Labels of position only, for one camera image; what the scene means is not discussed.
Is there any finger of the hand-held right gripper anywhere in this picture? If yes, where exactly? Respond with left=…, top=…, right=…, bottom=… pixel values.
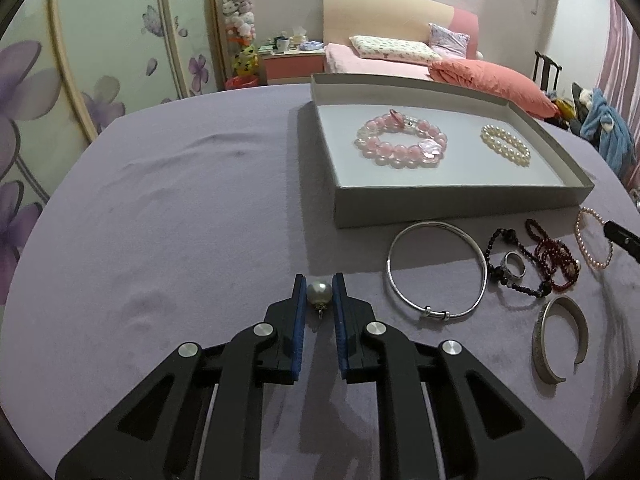
left=602, top=219, right=640, bottom=264

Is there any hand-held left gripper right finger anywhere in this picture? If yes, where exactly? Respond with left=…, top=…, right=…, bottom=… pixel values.
left=332, top=272, right=586, bottom=480

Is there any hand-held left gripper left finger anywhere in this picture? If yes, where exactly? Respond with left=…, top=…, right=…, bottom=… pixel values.
left=55, top=274, right=307, bottom=480

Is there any pearl drop earring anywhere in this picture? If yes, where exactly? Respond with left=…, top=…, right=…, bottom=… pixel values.
left=305, top=280, right=332, bottom=334

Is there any pink pearl bracelet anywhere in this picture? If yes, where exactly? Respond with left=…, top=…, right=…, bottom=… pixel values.
left=575, top=207, right=615, bottom=270

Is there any dark red bead bracelet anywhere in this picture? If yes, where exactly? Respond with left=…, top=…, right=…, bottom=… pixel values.
left=525, top=217, right=582, bottom=292

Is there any silver ring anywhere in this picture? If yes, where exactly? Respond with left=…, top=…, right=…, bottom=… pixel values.
left=500, top=252, right=527, bottom=282

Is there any black bead bracelet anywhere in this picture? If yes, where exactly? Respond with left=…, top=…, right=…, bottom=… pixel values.
left=485, top=227, right=554, bottom=299

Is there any wide silver cuff bracelet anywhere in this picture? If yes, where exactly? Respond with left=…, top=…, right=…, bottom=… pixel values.
left=531, top=295, right=590, bottom=386

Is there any thin silver bangle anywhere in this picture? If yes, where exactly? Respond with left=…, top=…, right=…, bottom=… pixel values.
left=386, top=221, right=489, bottom=322

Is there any grey cardboard box tray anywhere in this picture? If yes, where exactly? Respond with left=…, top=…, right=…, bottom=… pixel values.
left=297, top=72, right=596, bottom=230

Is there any blue plush garment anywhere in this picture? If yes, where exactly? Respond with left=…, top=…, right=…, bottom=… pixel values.
left=579, top=87, right=637, bottom=175

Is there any pile of colourful toys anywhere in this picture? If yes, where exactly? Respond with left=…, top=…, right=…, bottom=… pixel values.
left=545, top=89, right=581, bottom=122

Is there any pink curtain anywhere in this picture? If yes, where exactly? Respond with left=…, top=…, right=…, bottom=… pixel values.
left=597, top=0, right=640, bottom=181

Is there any dark wooden chair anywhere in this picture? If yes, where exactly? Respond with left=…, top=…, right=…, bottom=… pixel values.
left=532, top=51, right=564, bottom=94

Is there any folded orange duvet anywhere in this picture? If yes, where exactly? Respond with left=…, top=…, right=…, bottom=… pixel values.
left=427, top=58, right=561, bottom=121

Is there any pink and cream nightstand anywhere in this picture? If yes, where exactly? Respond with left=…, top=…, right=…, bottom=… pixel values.
left=262, top=49, right=327, bottom=87

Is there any pink bed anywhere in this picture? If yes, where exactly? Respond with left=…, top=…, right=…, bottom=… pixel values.
left=324, top=42, right=453, bottom=82

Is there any small purple pillow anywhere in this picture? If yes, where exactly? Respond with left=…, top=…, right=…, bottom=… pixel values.
left=428, top=22, right=472, bottom=59

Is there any white floral pillow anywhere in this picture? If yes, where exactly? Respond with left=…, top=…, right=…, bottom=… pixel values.
left=348, top=35, right=444, bottom=66

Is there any clear tube of plush toys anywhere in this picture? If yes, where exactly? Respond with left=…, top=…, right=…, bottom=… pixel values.
left=221, top=0, right=262, bottom=81

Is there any cream and pink headboard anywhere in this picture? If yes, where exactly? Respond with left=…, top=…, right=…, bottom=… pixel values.
left=322, top=0, right=482, bottom=61

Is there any floral sliding-door wardrobe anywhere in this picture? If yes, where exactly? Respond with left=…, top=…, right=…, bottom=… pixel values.
left=0, top=0, right=227, bottom=311

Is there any white pearl bracelet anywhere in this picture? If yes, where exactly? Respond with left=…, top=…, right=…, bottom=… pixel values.
left=481, top=124, right=532, bottom=167

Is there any pink bead bracelet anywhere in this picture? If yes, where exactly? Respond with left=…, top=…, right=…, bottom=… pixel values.
left=354, top=107, right=449, bottom=168

